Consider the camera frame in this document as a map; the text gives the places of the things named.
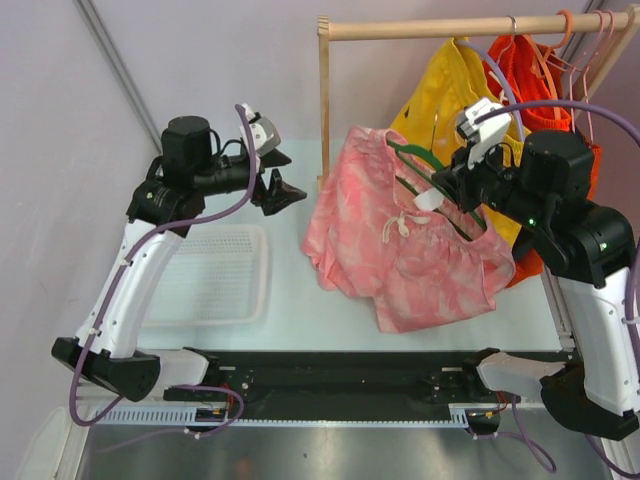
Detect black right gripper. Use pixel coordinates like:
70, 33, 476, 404
434, 133, 549, 231

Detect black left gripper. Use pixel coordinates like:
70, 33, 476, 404
193, 148, 306, 215

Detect green wire hanger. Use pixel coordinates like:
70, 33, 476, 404
385, 104, 488, 234

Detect pink patterned shorts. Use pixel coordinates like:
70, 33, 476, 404
301, 126, 516, 333

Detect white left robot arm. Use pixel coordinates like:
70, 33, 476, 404
51, 106, 306, 402

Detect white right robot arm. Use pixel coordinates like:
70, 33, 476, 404
433, 130, 639, 441

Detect yellow shorts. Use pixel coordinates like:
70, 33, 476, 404
388, 35, 526, 251

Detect orange plastic hanger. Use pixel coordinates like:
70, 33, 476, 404
529, 9, 576, 121

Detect lavender plastic hanger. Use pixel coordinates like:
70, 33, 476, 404
454, 39, 526, 142

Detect white plastic basket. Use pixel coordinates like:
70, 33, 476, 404
143, 224, 269, 329

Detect wooden clothes rack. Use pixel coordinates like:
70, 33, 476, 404
317, 4, 639, 183

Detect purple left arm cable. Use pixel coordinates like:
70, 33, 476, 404
67, 103, 264, 428

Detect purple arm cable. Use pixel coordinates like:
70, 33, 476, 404
67, 103, 264, 428
474, 98, 640, 478

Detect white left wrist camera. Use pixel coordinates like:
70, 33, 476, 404
241, 103, 281, 157

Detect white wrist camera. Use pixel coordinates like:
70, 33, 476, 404
456, 97, 511, 170
241, 103, 281, 157

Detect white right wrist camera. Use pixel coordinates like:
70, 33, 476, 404
456, 97, 511, 170

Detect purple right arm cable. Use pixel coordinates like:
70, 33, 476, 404
474, 98, 640, 478

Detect pink wire hanger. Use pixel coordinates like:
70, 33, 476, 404
547, 8, 616, 142

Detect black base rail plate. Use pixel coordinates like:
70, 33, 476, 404
163, 349, 571, 422

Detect white slotted cable duct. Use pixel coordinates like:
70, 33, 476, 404
98, 404, 469, 429

